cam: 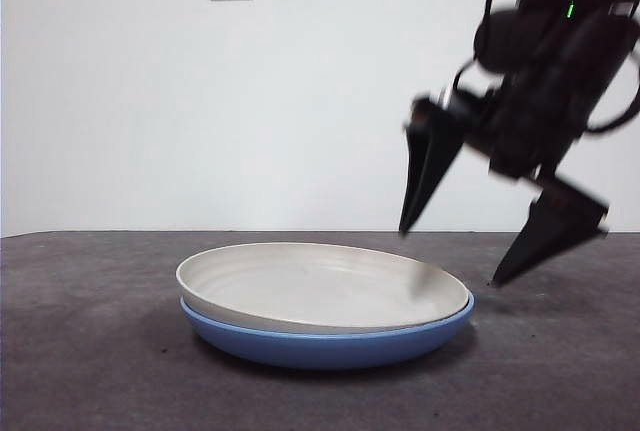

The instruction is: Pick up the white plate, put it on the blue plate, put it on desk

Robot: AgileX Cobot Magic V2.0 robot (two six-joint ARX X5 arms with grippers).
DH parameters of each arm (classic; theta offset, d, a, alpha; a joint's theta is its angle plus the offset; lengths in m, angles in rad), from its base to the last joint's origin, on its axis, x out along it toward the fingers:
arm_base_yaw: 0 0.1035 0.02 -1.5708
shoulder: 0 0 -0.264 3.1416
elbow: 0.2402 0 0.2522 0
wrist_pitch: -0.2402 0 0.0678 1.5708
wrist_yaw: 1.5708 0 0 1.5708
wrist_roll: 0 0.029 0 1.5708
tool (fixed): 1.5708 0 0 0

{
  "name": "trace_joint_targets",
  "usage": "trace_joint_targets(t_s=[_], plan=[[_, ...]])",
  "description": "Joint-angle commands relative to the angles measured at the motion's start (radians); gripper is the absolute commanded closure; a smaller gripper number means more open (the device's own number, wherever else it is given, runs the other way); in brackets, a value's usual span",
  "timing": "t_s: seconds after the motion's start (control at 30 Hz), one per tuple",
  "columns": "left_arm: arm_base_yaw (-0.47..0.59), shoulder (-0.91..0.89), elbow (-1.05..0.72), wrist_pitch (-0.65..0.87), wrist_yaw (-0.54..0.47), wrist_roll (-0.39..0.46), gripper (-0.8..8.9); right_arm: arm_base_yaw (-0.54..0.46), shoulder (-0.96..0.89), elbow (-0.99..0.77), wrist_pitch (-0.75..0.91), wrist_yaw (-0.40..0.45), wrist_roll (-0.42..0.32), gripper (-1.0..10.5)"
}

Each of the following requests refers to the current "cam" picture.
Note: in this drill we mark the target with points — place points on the white round plate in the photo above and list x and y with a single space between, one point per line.
320 286

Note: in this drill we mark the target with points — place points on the blue round plate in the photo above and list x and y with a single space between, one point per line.
325 351

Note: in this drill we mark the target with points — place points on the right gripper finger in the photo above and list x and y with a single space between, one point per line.
425 166
545 241

